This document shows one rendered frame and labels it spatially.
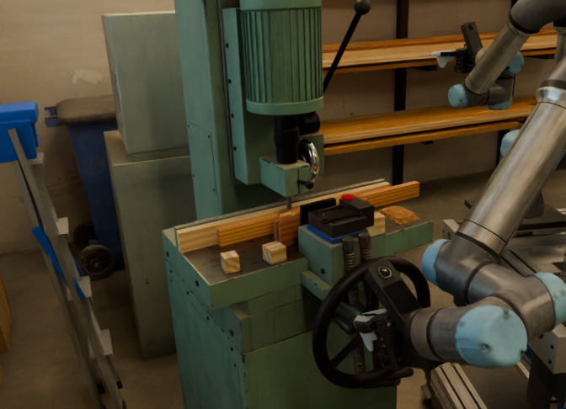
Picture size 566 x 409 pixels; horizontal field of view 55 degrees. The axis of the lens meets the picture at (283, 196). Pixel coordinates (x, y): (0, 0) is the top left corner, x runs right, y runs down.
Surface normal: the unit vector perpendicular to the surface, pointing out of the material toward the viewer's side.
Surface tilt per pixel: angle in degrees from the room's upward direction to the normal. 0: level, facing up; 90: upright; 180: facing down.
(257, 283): 90
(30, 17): 90
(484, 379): 0
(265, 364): 90
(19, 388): 0
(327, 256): 90
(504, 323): 62
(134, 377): 0
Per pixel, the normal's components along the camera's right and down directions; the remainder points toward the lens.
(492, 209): -0.44, -0.30
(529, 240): 0.10, 0.33
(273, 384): 0.48, 0.28
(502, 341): 0.36, -0.19
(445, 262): -0.75, -0.38
